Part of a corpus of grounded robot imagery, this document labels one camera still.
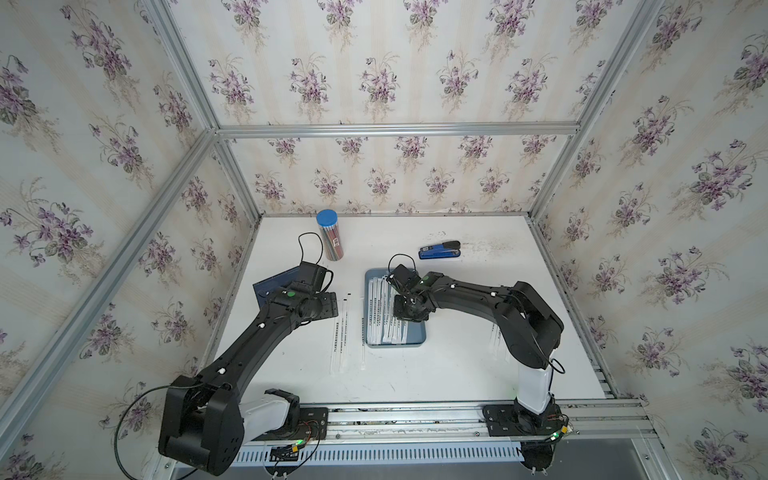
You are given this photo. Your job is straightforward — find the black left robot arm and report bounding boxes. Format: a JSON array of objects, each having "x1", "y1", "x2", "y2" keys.
[{"x1": 158, "y1": 289, "x2": 338, "y2": 476}]

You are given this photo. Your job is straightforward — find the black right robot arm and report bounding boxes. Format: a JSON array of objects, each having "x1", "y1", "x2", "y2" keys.
[{"x1": 386, "y1": 265, "x2": 565, "y2": 416}]

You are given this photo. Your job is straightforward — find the blue storage tray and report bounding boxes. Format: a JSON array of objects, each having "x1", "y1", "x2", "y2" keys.
[{"x1": 362, "y1": 268, "x2": 427, "y2": 348}]

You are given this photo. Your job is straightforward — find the dark blue book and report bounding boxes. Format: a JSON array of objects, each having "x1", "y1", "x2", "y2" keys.
[{"x1": 252, "y1": 267, "x2": 299, "y2": 308}]

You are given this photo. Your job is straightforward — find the blue stapler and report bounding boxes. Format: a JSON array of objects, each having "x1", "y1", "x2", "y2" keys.
[{"x1": 418, "y1": 240, "x2": 461, "y2": 260}]

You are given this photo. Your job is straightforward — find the clear tube of coloured pencils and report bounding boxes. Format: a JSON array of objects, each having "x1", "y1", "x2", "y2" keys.
[{"x1": 316, "y1": 209, "x2": 344, "y2": 261}]

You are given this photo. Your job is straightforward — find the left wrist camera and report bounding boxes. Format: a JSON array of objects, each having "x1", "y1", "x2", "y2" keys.
[{"x1": 297, "y1": 261, "x2": 334, "y2": 294}]

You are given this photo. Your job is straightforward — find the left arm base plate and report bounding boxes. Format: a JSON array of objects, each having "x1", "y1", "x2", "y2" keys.
[{"x1": 247, "y1": 405, "x2": 329, "y2": 441}]

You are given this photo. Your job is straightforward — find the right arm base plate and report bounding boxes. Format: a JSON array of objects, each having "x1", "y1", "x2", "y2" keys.
[{"x1": 481, "y1": 398, "x2": 569, "y2": 438}]

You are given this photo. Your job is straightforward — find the aluminium mounting rail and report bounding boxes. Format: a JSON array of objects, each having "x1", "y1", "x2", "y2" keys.
[{"x1": 299, "y1": 399, "x2": 658, "y2": 443}]

